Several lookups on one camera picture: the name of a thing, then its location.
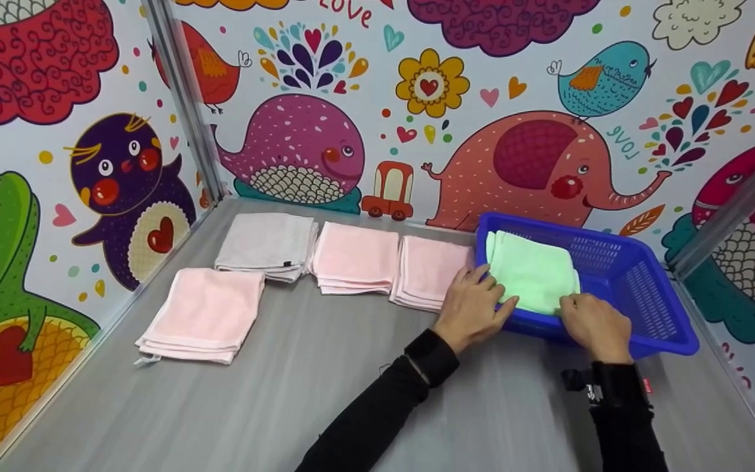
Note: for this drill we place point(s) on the person's left hand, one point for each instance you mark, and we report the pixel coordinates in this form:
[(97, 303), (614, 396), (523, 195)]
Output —
[(471, 308)]

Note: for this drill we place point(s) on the person's right hand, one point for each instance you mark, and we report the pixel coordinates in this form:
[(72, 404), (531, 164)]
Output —
[(600, 328)]

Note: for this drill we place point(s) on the person's left thumb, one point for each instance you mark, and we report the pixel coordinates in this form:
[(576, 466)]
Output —
[(507, 307)]

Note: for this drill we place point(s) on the person's left fingers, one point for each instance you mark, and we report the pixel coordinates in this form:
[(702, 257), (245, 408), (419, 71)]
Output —
[(477, 276)]

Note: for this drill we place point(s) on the person's right fingers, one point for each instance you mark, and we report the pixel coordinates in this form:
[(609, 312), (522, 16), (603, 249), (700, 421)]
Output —
[(579, 302)]

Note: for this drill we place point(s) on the light green towel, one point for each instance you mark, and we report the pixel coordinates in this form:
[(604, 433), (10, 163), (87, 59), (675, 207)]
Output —
[(531, 269)]

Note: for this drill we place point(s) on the person's right forearm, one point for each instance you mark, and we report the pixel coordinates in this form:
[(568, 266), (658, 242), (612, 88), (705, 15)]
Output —
[(626, 439)]

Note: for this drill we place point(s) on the person's left forearm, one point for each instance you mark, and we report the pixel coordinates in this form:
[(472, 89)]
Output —
[(364, 426)]

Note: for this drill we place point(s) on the folded pink towel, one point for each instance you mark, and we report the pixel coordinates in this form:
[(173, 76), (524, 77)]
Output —
[(204, 314), (426, 272), (354, 259)]

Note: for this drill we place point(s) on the blue plastic basket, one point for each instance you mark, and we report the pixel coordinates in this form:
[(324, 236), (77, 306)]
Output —
[(633, 288)]

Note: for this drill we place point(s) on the black wrist band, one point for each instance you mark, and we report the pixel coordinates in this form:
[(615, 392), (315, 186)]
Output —
[(433, 357), (617, 383)]

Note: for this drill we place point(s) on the folded white towel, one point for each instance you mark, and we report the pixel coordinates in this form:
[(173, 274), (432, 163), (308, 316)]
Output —
[(266, 242)]

